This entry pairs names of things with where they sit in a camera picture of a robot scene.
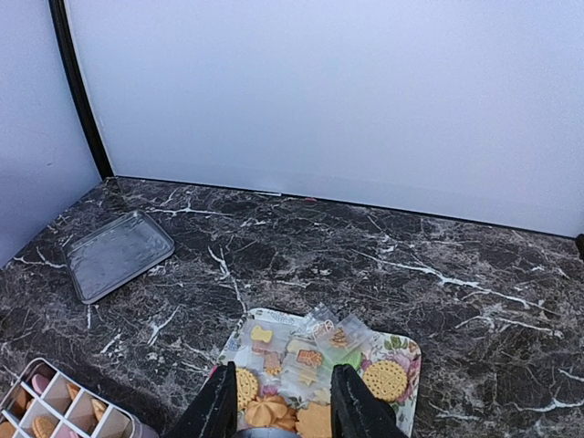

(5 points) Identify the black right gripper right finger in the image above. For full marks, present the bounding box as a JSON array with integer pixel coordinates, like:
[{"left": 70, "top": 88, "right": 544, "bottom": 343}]
[{"left": 330, "top": 364, "right": 407, "bottom": 438}]

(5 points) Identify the tan sandwich biscuit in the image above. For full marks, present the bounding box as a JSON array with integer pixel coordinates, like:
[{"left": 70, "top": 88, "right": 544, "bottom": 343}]
[
  {"left": 362, "top": 360, "right": 408, "bottom": 402},
  {"left": 235, "top": 367, "right": 259, "bottom": 411}
]

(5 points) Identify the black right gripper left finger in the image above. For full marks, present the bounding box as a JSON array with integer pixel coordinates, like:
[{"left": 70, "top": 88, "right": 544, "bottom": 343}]
[{"left": 166, "top": 361, "right": 237, "bottom": 438}]

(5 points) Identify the floral cookie tray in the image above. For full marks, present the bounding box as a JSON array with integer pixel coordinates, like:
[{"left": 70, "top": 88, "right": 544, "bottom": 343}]
[{"left": 217, "top": 305, "right": 422, "bottom": 437}]

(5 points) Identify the silver divided cookie tin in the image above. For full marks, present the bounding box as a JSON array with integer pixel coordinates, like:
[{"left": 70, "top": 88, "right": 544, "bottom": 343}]
[{"left": 1, "top": 358, "right": 158, "bottom": 438}]

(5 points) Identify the silver tin lid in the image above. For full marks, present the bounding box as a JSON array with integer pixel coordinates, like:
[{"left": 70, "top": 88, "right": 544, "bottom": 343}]
[{"left": 63, "top": 210, "right": 175, "bottom": 305}]

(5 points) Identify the orange maple leaf cookie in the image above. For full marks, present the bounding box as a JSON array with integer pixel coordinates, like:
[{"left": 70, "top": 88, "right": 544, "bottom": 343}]
[{"left": 296, "top": 402, "right": 332, "bottom": 438}]

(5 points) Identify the left black frame post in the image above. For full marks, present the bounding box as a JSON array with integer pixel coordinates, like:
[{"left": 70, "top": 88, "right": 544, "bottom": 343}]
[{"left": 47, "top": 0, "right": 114, "bottom": 180}]

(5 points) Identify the orange swirl cookie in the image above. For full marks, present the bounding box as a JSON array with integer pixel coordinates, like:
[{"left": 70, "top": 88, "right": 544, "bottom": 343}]
[{"left": 245, "top": 395, "right": 297, "bottom": 432}]

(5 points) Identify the green macaron cookie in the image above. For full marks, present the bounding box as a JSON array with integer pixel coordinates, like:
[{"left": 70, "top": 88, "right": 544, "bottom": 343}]
[{"left": 335, "top": 350, "right": 362, "bottom": 371}]

